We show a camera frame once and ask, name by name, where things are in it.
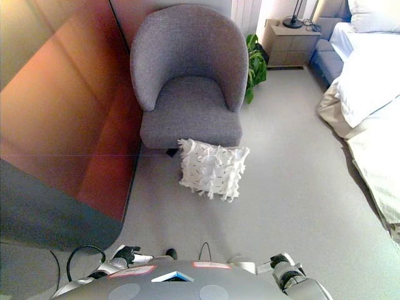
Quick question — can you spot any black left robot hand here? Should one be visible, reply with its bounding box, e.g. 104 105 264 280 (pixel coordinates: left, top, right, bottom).
118 246 154 266

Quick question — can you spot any white fringed throw pillow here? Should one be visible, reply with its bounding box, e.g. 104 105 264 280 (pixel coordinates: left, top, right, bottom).
177 138 251 203

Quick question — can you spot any white bed pillow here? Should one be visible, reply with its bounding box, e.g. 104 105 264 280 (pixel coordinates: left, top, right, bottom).
347 0 400 34

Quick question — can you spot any grey robot torso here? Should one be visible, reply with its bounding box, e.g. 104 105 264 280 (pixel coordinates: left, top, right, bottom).
59 258 332 300

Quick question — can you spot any reddish brown wooden cabinet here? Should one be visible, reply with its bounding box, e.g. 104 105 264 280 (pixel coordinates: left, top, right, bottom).
0 0 143 253

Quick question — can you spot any grey fabric armchair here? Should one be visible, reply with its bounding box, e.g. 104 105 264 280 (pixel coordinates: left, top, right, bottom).
129 3 250 159

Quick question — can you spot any green potted plant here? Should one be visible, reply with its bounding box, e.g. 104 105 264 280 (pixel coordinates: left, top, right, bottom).
245 33 269 104

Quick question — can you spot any beige bed cover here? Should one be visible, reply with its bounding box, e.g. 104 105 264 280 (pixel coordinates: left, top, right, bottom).
316 81 400 244

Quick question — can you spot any beige nightstand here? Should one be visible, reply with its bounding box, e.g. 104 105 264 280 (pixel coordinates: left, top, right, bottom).
261 18 322 70

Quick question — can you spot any white ribbed radiator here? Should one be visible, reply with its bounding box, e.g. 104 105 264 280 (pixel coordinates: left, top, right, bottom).
231 0 263 35

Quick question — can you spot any black table lamp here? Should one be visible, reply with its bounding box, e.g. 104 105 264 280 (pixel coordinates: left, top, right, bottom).
282 0 304 29

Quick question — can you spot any white bed duvet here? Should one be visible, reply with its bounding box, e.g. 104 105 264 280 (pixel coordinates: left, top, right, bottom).
329 21 400 129

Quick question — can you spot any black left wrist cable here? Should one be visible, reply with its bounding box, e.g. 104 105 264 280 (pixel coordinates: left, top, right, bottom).
67 244 107 279

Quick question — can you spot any thin black floor cable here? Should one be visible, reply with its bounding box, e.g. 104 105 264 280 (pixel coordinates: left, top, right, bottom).
49 249 61 290

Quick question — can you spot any thin black cable loop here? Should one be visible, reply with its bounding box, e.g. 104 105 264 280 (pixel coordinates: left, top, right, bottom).
199 242 214 261

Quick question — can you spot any grey blue upholstered bed frame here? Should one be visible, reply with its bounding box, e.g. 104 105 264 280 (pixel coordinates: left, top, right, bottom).
309 0 353 91

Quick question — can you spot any black cable on nightstand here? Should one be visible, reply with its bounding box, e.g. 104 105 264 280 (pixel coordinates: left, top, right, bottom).
301 18 322 32

